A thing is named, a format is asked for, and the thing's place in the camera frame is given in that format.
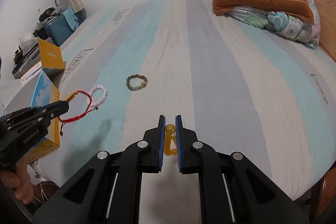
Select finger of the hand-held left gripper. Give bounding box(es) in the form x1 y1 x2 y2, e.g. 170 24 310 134
39 107 70 127
26 100 70 115

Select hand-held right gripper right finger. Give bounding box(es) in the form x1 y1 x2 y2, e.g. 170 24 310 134
175 115 311 224

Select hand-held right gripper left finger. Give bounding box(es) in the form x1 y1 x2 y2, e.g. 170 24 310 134
31 115 166 224

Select red string bracelet long tail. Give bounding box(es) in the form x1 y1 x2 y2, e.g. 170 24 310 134
58 90 99 137

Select yellow bead bracelet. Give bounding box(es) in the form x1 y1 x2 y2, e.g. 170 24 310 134
164 123 178 156

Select blue and yellow cardboard box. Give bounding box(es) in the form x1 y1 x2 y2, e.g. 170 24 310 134
5 38 66 162

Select person's left hand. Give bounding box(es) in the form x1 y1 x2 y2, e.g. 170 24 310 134
0 157 34 205

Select white plastic bag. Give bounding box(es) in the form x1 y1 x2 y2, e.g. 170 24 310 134
20 32 36 50

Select blue suitcase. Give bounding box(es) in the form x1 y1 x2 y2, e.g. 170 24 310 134
44 9 80 47

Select striped bed sheet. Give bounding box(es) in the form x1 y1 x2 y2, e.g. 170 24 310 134
33 0 336 224

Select teal cloth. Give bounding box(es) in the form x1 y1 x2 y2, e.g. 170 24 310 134
62 8 80 31

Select black clutter pile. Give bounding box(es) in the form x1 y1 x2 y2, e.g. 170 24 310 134
39 6 62 23

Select floral pastel pillow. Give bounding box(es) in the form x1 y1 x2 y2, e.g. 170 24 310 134
228 0 321 50

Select wooden headboard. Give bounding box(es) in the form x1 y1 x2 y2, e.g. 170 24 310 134
306 0 336 62

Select pink bead bracelet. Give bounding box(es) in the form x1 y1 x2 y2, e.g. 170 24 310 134
86 85 108 109

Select green bead bracelet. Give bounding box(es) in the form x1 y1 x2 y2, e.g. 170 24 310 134
126 74 148 92

